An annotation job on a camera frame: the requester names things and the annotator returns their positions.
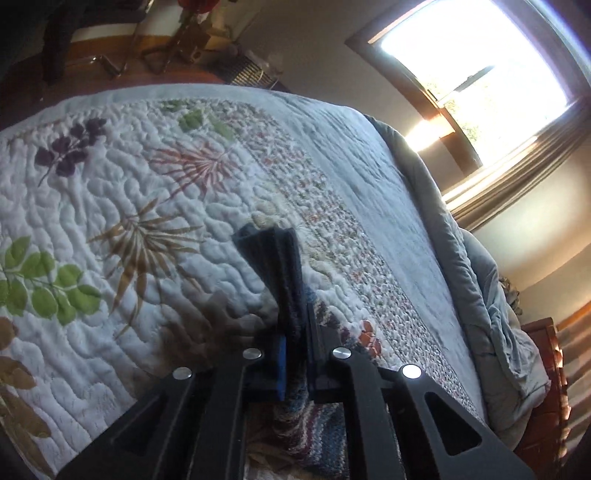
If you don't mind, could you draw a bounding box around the wire basket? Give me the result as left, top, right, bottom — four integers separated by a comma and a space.
228, 51, 280, 90

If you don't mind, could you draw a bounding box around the floral quilted bedspread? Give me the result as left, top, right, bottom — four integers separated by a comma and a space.
1, 85, 487, 479

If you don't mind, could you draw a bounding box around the grey comforter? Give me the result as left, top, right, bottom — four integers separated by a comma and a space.
368, 116, 551, 450

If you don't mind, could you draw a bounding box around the striped knit sweater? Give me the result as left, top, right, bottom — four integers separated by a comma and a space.
232, 224, 379, 479

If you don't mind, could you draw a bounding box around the beige curtain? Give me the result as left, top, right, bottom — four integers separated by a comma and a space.
444, 97, 590, 231

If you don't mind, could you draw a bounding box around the wooden headboard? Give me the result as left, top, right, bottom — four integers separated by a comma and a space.
513, 316, 570, 480

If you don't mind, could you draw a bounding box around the metal frame chair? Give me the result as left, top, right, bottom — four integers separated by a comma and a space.
43, 0, 195, 84

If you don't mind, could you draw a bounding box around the wooden framed window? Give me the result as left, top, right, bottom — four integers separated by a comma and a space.
346, 1, 590, 176

